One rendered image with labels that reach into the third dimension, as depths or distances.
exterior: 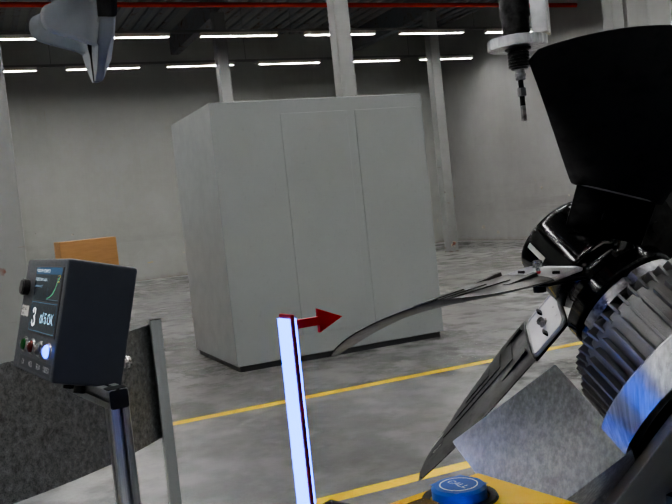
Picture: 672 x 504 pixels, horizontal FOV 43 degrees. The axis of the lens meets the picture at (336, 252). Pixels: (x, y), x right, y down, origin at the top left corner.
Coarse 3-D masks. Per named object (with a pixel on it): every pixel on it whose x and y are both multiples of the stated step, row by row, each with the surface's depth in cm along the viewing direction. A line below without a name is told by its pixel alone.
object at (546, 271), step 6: (516, 270) 105; (522, 270) 105; (528, 270) 104; (534, 270) 103; (540, 270) 102; (546, 270) 102; (552, 270) 101; (558, 270) 100; (564, 270) 99; (570, 270) 98; (576, 270) 98; (546, 276) 98; (552, 276) 97; (558, 276) 96; (564, 276) 97
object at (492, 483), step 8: (488, 480) 64; (496, 480) 64; (488, 488) 62; (496, 488) 62; (504, 488) 62; (512, 488) 62; (520, 488) 62; (528, 488) 62; (416, 496) 62; (424, 496) 61; (488, 496) 61; (496, 496) 60; (504, 496) 60; (512, 496) 60; (520, 496) 60; (528, 496) 60; (536, 496) 60; (544, 496) 60; (552, 496) 59
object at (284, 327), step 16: (288, 320) 81; (288, 336) 81; (288, 352) 81; (288, 368) 82; (288, 384) 82; (288, 400) 83; (288, 416) 83; (304, 464) 82; (304, 480) 82; (304, 496) 82
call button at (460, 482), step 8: (440, 480) 62; (448, 480) 62; (456, 480) 62; (464, 480) 62; (472, 480) 61; (480, 480) 61; (432, 488) 61; (440, 488) 60; (448, 488) 60; (456, 488) 60; (464, 488) 60; (472, 488) 60; (480, 488) 60; (432, 496) 61; (440, 496) 60; (448, 496) 59; (456, 496) 59; (464, 496) 59; (472, 496) 59; (480, 496) 59
